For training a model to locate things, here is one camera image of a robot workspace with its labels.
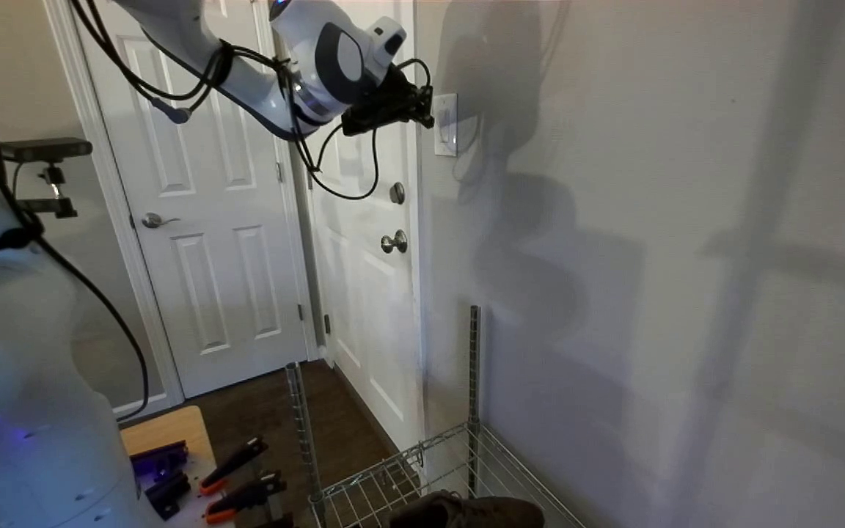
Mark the orange black clamp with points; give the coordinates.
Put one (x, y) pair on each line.
(246, 497)
(237, 461)

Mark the round deadbolt lock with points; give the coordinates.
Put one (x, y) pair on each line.
(398, 194)

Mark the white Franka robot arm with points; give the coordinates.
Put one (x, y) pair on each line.
(294, 60)

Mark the white panel door with deadbolt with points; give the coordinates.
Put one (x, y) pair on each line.
(375, 323)

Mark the dark brown lumpy object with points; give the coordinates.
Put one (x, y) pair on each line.
(470, 515)

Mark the black camera bar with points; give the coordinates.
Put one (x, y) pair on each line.
(42, 151)

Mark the purple black tool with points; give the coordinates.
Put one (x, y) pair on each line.
(161, 461)

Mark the white panel door silver lever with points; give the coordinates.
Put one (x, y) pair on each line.
(219, 282)

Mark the black small tool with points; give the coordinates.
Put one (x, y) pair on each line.
(171, 497)

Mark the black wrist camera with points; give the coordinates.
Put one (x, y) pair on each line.
(359, 120)

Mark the white wall light switch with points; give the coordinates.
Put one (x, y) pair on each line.
(447, 126)

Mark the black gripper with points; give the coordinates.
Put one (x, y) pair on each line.
(388, 98)

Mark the light wooden board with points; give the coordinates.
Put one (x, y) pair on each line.
(162, 428)

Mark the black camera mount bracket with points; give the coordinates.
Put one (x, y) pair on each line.
(48, 201)

